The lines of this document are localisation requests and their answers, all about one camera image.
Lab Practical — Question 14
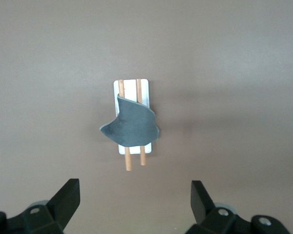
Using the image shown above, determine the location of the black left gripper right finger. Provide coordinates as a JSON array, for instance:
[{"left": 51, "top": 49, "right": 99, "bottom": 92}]
[{"left": 185, "top": 180, "right": 290, "bottom": 234}]

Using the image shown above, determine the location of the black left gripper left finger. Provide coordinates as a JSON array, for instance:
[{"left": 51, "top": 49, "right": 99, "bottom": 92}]
[{"left": 0, "top": 178, "right": 81, "bottom": 234}]

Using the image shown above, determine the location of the grey microfibre towel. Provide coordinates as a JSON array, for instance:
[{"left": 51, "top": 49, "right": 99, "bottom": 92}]
[{"left": 99, "top": 94, "right": 161, "bottom": 149}]

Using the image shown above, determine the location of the white rack with wooden rods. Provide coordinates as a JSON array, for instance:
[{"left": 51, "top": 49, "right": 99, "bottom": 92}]
[{"left": 113, "top": 78, "right": 153, "bottom": 172}]

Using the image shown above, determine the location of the brown table mat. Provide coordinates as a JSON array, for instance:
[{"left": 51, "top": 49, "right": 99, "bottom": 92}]
[{"left": 0, "top": 0, "right": 293, "bottom": 234}]

